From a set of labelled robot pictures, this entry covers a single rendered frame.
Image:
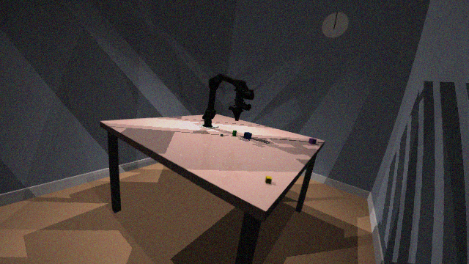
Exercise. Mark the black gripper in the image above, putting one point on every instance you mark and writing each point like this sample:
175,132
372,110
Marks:
236,107

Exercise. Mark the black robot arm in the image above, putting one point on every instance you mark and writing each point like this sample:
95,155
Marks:
242,92

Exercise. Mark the blue block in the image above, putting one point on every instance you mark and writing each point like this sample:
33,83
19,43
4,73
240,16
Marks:
247,135

